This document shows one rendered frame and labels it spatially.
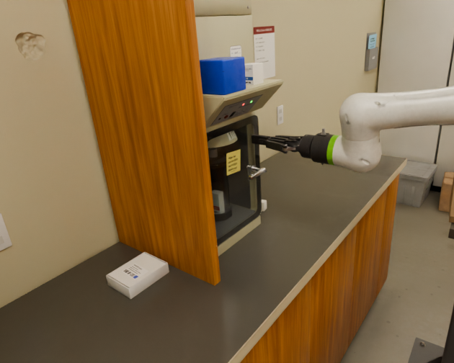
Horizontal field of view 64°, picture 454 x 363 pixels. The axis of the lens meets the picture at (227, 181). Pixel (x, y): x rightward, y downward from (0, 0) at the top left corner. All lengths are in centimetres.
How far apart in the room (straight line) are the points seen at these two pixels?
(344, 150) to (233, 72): 38
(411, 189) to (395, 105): 280
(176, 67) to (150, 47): 10
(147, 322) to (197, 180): 42
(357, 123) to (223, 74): 37
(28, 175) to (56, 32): 45
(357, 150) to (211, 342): 64
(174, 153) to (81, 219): 52
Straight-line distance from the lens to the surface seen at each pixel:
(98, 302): 122
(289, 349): 137
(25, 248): 135
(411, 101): 103
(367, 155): 107
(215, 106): 100
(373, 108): 101
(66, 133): 132
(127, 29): 108
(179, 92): 96
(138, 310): 114
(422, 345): 240
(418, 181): 373
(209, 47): 111
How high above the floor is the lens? 167
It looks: 23 degrees down
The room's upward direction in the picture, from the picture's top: 4 degrees counter-clockwise
